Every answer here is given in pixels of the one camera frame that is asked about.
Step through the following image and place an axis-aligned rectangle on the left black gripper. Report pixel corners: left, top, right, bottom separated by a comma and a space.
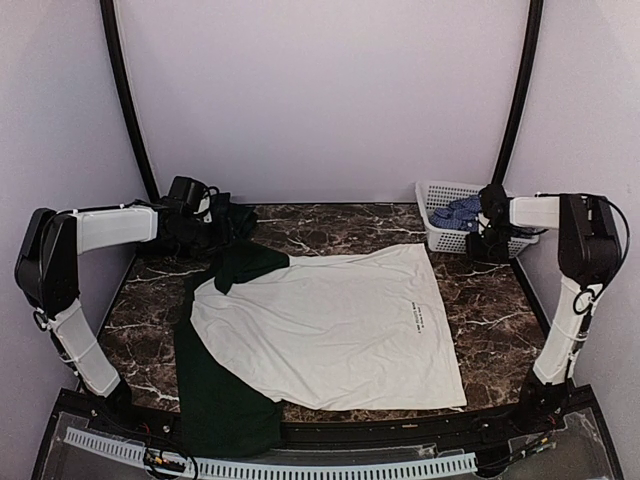
173, 215, 242, 258

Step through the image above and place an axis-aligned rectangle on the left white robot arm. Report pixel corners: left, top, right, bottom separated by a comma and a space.
14, 204, 229, 436

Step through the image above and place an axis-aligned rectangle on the black frame post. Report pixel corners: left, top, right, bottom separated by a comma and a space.
99, 0, 160, 202
491, 0, 544, 185

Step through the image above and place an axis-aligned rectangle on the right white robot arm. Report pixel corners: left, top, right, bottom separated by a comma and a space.
467, 184, 630, 434

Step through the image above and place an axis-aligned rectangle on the black curved front rail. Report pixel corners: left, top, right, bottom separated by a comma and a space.
41, 386, 611, 454

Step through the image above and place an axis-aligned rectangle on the dark green plaid garment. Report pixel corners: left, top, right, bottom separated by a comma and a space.
210, 192, 258, 245

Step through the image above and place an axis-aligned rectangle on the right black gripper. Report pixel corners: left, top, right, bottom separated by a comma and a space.
466, 224, 512, 261

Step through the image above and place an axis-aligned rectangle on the white slotted cable duct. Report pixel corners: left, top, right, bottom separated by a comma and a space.
63, 427, 478, 479

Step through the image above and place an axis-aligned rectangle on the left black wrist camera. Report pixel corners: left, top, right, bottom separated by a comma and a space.
164, 176, 209, 216

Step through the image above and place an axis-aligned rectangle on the right black frame post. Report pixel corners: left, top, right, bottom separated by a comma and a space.
491, 0, 544, 185

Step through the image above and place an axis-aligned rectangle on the white plastic laundry basket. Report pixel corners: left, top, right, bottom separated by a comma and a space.
414, 180, 542, 263

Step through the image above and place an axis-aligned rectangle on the blue checkered shirt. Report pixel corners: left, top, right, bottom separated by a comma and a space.
429, 195, 482, 232

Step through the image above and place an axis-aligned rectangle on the left black frame post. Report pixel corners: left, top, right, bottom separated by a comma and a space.
99, 0, 160, 202

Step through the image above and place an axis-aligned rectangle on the white and green raglan shirt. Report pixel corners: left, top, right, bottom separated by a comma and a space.
174, 242, 467, 458

